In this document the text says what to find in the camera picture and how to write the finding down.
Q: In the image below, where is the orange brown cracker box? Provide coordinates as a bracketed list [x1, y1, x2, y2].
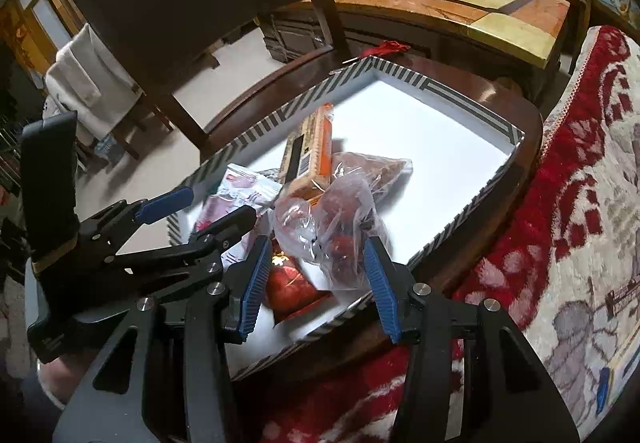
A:
[277, 103, 335, 201]

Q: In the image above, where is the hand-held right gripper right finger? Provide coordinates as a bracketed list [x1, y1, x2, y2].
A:
[362, 235, 581, 443]

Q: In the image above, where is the red snack packet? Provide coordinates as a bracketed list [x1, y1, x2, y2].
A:
[265, 240, 333, 324]

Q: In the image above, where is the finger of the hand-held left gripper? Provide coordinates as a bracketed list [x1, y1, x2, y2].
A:
[107, 206, 258, 294]
[77, 187, 196, 255]

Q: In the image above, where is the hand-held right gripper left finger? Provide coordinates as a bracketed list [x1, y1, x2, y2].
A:
[52, 234, 275, 443]

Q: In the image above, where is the red tassel ornament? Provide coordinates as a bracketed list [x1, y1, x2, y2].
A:
[361, 40, 412, 59]

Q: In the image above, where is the dark slatted crate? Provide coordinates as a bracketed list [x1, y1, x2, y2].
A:
[260, 13, 333, 64]

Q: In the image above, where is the clear plastic snack bag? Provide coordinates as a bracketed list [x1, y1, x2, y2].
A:
[272, 170, 396, 291]

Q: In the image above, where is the white pink snack packet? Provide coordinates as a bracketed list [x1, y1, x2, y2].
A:
[192, 164, 285, 269]

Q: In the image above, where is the blue snack packet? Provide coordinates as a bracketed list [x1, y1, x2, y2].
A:
[595, 365, 612, 414]

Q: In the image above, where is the white cloth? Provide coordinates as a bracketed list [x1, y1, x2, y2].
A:
[42, 23, 141, 144]

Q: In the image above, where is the person's left hand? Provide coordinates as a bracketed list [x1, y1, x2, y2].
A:
[37, 348, 101, 411]

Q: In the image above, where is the red cream printed blanket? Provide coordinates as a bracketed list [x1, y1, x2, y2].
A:
[240, 26, 640, 443]

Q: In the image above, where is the striped cardboard box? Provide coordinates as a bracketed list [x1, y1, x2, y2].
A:
[167, 56, 526, 381]

